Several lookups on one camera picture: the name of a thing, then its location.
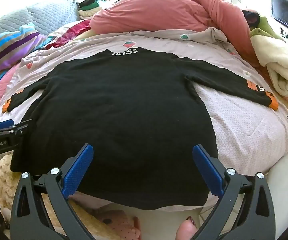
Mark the cream fleece blanket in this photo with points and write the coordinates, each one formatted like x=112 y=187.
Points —
x=281 y=65

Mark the pink dotted cloth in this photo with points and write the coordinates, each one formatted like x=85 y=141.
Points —
x=119 y=225

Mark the black t-shirt with orange print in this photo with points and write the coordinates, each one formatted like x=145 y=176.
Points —
x=121 y=110

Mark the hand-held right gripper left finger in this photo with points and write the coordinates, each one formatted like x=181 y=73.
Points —
x=77 y=170

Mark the pale pink strawberry print quilt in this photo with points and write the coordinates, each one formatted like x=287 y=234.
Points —
x=239 y=120

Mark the blue quilted pillow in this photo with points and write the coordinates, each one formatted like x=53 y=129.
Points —
x=46 y=15

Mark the pink duvet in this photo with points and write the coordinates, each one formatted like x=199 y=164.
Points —
x=159 y=15

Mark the green folded cloth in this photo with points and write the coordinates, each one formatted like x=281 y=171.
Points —
x=88 y=3

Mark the person's foot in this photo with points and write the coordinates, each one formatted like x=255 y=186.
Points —
x=185 y=231

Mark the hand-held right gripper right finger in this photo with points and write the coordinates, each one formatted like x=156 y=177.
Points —
x=209 y=170

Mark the green plush cloth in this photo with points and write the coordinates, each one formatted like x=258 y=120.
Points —
x=265 y=26

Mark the purple striped pillow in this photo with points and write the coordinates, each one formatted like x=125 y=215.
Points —
x=6 y=52

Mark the dark red cloth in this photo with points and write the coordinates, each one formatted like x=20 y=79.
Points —
x=66 y=36

